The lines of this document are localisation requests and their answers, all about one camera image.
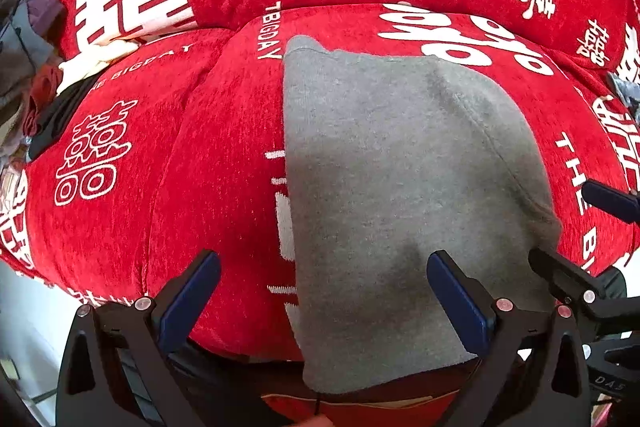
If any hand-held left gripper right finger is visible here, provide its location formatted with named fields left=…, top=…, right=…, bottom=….
left=426, top=249, right=593, bottom=427

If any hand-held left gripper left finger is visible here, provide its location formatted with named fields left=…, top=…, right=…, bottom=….
left=55, top=249, right=222, bottom=427

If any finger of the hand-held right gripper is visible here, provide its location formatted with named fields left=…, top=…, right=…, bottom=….
left=528, top=247, right=640, bottom=340
left=581, top=179, right=640, bottom=225

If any grey knit garment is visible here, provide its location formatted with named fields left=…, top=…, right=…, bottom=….
left=282, top=35, right=563, bottom=395

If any blue-grey cloth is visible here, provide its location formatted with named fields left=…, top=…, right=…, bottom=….
left=606, top=72, right=640, bottom=118

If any black cloth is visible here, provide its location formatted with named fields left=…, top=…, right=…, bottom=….
left=27, top=74, right=101, bottom=160

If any cream white cloth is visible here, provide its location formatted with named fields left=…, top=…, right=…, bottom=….
left=57, top=39, right=141, bottom=95

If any dark red cloth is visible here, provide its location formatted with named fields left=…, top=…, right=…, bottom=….
left=22, top=64, right=63, bottom=135

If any grey cloth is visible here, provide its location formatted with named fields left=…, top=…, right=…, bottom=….
left=0, top=0, right=56, bottom=108

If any purple-grey cloth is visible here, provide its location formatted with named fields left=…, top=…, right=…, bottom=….
left=25, top=0, right=66, bottom=52

